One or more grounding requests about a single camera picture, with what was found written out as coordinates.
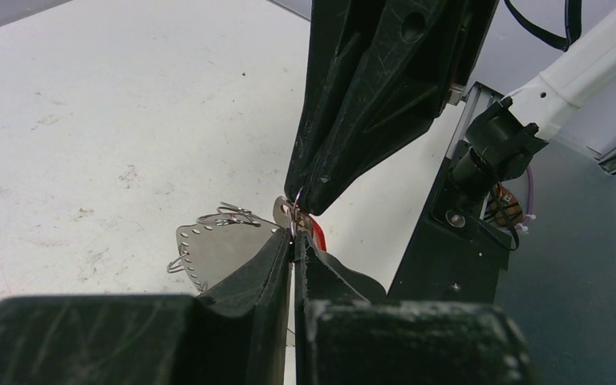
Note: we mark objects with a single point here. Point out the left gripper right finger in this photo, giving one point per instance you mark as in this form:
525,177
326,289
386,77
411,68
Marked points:
342,337

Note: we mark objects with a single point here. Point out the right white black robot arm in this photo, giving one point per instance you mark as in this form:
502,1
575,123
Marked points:
463,237

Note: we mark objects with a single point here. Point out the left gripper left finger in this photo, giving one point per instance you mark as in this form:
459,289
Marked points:
234,333

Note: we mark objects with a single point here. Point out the silver key with red tag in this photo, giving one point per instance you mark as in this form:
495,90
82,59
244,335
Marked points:
287,214

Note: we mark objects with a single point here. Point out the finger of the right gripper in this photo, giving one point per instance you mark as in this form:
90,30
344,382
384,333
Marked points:
430,47
331,149

